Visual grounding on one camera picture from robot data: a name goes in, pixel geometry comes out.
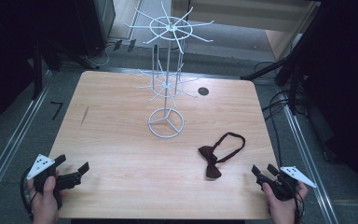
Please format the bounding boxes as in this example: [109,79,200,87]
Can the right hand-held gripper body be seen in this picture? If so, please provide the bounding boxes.
[255,165,318,202]

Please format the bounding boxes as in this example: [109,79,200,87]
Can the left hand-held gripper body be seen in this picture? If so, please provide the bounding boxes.
[26,153,83,210]

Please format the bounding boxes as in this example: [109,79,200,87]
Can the dark red bow tie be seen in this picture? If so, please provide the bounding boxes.
[198,132,247,179]

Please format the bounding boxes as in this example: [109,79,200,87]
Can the white wire display rack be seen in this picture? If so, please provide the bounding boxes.
[124,0,215,139]

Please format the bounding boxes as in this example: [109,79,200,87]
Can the person's right hand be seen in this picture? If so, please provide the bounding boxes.
[261,181,310,224]

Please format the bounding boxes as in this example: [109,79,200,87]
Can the person's left hand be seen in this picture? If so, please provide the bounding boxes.
[27,169,68,224]

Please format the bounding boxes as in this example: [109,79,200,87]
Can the black metal stand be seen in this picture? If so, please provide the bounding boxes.
[32,36,45,101]
[240,3,327,115]

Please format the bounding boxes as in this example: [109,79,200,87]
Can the black cabinet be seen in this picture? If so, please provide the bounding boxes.
[73,0,117,57]

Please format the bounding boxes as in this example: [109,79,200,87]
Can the black cable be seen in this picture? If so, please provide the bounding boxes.
[20,167,38,218]
[293,183,306,224]

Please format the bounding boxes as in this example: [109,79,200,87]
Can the metal floor rail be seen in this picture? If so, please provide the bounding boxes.
[281,92,339,224]
[0,69,52,208]

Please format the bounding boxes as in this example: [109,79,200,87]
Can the black floor cables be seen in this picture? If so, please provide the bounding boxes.
[254,61,309,169]

